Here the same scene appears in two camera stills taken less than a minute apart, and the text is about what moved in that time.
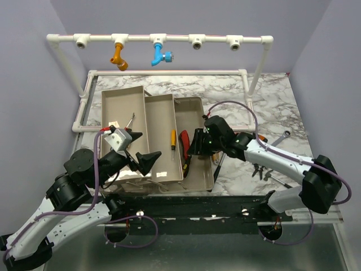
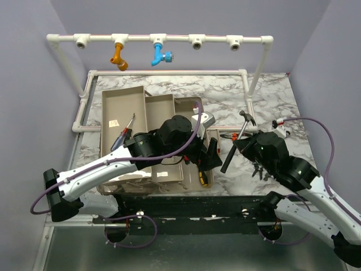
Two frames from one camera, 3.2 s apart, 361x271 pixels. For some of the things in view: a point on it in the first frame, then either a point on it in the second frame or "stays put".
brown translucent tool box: x=168 y=126 stays put
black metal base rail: x=200 y=214 stays put
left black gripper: x=146 y=161 -> x=205 y=159
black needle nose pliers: x=260 y=170 stays put
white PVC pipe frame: x=83 y=40 stays put
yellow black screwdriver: x=185 y=167 -> x=203 y=178
